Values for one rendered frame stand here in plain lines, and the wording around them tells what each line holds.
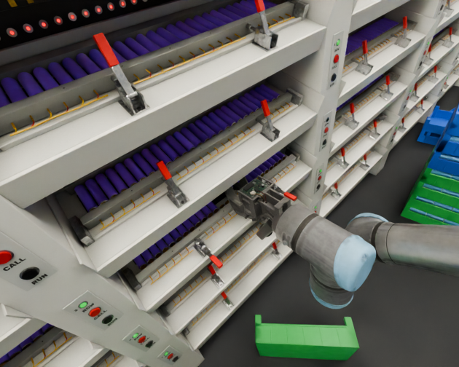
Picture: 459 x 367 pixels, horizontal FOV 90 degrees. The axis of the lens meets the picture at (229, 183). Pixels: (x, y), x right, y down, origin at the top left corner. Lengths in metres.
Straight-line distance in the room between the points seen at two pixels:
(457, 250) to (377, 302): 0.69
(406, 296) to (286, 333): 0.56
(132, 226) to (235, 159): 0.25
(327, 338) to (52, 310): 0.71
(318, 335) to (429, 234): 0.48
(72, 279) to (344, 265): 0.43
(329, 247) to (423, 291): 0.85
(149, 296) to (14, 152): 0.39
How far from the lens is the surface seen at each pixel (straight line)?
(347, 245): 0.45
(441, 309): 1.26
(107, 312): 0.54
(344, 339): 0.89
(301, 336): 0.88
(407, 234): 0.56
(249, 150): 0.54
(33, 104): 0.38
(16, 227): 0.37
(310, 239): 0.46
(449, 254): 0.53
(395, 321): 1.17
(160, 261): 0.59
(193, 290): 0.78
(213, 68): 0.42
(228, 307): 0.95
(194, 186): 0.47
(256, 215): 0.54
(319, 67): 0.64
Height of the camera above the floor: 1.05
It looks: 43 degrees down
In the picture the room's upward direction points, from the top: 13 degrees counter-clockwise
